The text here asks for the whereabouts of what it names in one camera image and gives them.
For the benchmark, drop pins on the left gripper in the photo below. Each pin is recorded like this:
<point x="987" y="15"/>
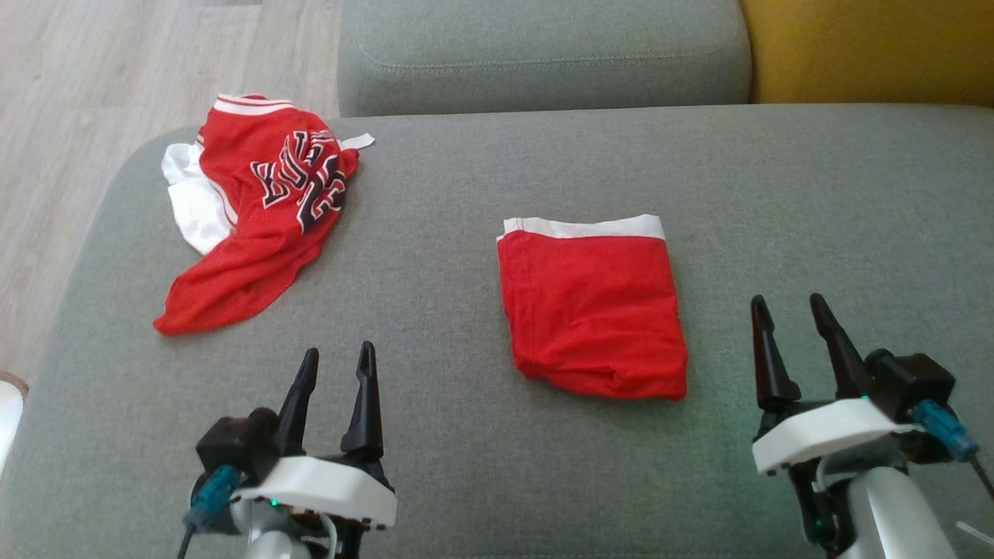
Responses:
<point x="326" y="485"/>

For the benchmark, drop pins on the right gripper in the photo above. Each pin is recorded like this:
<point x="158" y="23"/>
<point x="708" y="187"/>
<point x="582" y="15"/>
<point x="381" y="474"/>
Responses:
<point x="823" y="435"/>

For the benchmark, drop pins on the red basketball jersey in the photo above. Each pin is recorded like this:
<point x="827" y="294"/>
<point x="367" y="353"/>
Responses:
<point x="256" y="217"/>

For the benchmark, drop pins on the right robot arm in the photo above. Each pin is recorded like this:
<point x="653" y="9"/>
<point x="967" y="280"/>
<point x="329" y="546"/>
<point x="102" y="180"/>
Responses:
<point x="893" y="520"/>

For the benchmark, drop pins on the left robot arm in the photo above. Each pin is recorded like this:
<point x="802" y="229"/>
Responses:
<point x="268" y="543"/>

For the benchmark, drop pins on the wide yellow sofa backrest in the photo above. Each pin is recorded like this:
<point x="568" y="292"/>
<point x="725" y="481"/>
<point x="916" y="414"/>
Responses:
<point x="870" y="46"/>

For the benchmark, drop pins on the white round floor object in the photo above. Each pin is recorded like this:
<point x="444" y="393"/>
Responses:
<point x="9" y="419"/>

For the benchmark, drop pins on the large grey sofa seat cushion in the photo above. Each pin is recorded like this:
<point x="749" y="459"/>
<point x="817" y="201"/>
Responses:
<point x="543" y="54"/>

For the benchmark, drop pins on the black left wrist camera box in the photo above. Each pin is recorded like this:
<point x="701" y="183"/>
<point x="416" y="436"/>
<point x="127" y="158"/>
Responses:
<point x="233" y="442"/>

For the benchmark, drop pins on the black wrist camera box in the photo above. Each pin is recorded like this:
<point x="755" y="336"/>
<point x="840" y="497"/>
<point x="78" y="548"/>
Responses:
<point x="233" y="442"/>
<point x="912" y="380"/>

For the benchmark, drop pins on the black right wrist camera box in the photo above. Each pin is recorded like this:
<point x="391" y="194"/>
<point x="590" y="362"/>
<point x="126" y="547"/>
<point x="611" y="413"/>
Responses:
<point x="912" y="380"/>

